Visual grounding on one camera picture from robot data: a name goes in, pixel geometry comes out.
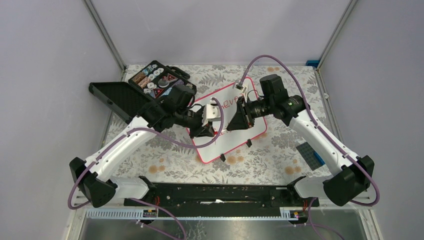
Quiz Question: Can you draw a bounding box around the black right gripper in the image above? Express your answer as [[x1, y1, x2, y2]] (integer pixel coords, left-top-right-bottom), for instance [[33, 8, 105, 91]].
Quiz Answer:
[[226, 95, 274, 132]]

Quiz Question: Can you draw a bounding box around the pink framed whiteboard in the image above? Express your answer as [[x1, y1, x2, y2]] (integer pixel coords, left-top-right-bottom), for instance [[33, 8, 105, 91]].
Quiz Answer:
[[195, 83, 268, 164]]

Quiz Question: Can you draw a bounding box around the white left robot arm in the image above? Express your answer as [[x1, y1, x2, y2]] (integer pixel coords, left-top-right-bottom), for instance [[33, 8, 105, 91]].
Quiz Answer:
[[67, 85, 224, 210]]

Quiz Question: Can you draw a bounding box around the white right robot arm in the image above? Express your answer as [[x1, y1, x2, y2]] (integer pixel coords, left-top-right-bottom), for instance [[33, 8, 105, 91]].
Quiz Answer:
[[226, 74, 375, 207]]

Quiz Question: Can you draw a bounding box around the black open parts case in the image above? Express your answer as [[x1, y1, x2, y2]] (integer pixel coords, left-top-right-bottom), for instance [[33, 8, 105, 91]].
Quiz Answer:
[[88, 60, 197, 124]]

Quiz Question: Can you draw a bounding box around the dark grey lego baseplate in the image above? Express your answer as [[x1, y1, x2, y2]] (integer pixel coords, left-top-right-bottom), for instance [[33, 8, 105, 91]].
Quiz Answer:
[[295, 142, 323, 171]]

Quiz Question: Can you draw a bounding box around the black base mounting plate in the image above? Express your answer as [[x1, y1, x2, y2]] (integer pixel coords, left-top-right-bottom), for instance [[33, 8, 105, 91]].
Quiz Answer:
[[142, 182, 320, 218]]

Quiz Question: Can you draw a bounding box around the blue block in corner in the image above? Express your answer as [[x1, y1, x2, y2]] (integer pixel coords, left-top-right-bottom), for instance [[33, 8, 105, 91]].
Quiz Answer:
[[305, 60, 320, 68]]

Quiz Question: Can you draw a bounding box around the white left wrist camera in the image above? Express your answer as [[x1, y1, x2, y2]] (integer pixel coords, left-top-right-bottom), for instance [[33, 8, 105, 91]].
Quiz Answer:
[[202, 104, 221, 127]]

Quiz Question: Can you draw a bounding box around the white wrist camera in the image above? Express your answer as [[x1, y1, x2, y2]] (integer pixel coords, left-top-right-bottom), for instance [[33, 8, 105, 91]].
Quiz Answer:
[[233, 82, 249, 95], [202, 104, 221, 127]]

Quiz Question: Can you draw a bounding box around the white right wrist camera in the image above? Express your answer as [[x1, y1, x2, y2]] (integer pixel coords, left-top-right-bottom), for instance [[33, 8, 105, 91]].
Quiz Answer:
[[233, 82, 249, 95]]

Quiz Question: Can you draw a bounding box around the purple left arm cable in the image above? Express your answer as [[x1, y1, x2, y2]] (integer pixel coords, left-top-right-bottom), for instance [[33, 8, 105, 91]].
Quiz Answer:
[[67, 97, 225, 240]]

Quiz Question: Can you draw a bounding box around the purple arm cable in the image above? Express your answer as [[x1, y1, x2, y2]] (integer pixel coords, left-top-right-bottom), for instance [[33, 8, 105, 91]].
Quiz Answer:
[[233, 54, 381, 240], [67, 97, 225, 240]]

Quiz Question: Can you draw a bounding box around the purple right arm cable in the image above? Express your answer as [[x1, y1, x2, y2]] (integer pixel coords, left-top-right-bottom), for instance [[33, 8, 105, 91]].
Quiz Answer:
[[233, 54, 381, 240]]

